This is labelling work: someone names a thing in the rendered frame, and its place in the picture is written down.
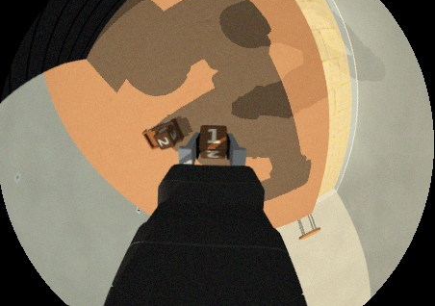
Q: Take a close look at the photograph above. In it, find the brown calendar cube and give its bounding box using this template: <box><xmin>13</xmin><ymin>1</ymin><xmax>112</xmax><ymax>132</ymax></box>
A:
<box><xmin>153</xmin><ymin>124</ymin><xmax>178</xmax><ymax>150</ymax></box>
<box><xmin>199</xmin><ymin>125</ymin><xmax>227</xmax><ymax>159</ymax></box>

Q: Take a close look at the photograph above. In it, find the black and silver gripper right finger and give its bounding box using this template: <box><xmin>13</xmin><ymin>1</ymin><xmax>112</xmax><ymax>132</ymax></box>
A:
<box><xmin>226</xmin><ymin>133</ymin><xmax>247</xmax><ymax>166</ymax></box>

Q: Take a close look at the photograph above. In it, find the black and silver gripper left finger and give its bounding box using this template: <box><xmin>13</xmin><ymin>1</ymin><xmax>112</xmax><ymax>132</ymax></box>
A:
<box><xmin>178</xmin><ymin>132</ymin><xmax>200</xmax><ymax>165</ymax></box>

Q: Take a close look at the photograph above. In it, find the brown wooden tray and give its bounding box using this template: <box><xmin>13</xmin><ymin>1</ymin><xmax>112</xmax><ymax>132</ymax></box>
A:
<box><xmin>142</xmin><ymin>118</ymin><xmax>184</xmax><ymax>150</ymax></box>

